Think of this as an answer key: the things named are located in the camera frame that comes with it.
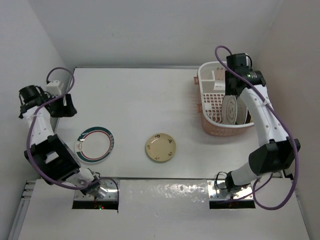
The beige plate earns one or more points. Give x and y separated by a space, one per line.
161 147

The green red rimmed plate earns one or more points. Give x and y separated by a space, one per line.
94 145

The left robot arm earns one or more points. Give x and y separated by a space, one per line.
46 151

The left metal mounting bracket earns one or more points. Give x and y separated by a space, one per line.
107 192

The metal mounting bracket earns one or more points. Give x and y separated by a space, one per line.
217 191
107 192

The patterned white plate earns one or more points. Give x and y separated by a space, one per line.
229 110

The dark rimmed plate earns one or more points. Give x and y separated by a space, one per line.
242 112

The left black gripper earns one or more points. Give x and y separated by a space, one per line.
65 111

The white pink dish rack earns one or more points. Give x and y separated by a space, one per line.
210 81

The brown plate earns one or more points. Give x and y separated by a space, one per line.
248 118

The right metal mounting bracket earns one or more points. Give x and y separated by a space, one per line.
217 191

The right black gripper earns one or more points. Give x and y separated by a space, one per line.
229 91

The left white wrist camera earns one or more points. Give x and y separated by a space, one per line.
55 88

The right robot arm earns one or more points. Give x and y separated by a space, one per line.
275 152

